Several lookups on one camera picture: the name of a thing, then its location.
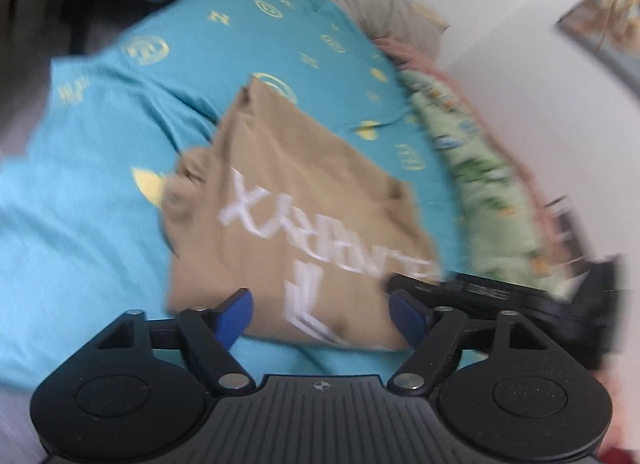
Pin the teal patterned bed sheet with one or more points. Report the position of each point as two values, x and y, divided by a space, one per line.
100 119

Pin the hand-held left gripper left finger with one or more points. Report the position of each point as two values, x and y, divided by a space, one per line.
235 316

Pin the tan printed shirt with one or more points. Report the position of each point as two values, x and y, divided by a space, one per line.
300 174

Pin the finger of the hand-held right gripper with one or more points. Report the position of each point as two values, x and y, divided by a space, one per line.
475 291

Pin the green cartoon print blanket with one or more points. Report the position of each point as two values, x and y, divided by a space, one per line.
475 169

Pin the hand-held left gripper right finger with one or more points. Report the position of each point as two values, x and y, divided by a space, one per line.
407 316

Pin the black framed wall picture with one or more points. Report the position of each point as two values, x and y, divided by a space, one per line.
610 19

